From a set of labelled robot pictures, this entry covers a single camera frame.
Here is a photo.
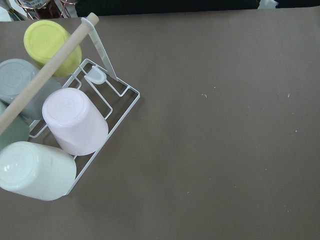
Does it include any white wire cup rack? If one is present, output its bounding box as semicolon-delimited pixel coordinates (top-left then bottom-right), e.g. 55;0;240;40
0;13;140;196

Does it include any green plastic cup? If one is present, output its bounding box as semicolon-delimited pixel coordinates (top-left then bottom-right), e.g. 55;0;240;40
0;115;30;150

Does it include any pink plastic cup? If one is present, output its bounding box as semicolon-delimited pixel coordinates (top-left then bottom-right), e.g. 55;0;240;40
42;87;109;156

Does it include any white plastic cup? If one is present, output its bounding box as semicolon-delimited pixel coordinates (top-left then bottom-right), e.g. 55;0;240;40
0;141;77;201

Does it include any grey plastic cup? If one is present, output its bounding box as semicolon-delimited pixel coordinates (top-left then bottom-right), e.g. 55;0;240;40
0;58;62;120

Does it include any yellow plastic cup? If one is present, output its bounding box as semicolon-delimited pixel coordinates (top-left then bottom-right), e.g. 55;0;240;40
23;20;82;77

